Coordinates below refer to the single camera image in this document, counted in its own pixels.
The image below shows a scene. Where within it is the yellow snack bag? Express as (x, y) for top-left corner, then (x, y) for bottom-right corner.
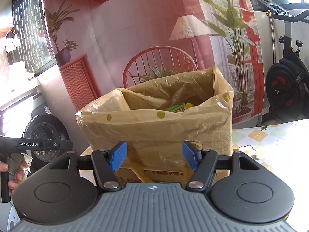
(186, 103), (194, 108)

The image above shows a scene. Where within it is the green corn snack bag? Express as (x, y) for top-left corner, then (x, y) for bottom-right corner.
(165, 102), (187, 113)

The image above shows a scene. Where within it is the person's left hand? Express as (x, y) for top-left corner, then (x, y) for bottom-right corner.
(1, 153), (32, 203)

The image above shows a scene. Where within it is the washing machine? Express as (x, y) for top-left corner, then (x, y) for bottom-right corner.
(23, 93), (70, 169)

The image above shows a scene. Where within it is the cardboard box with plastic liner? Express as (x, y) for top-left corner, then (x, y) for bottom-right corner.
(76, 67), (234, 184)

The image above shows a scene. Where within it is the patterned tablecloth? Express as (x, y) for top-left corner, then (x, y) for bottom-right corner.
(231, 119), (308, 169)

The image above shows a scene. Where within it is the black exercise bike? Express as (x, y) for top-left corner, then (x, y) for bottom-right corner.
(259, 0), (308, 122)

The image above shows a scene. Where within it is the printed room backdrop cloth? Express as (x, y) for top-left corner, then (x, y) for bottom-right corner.
(43, 0), (265, 124)

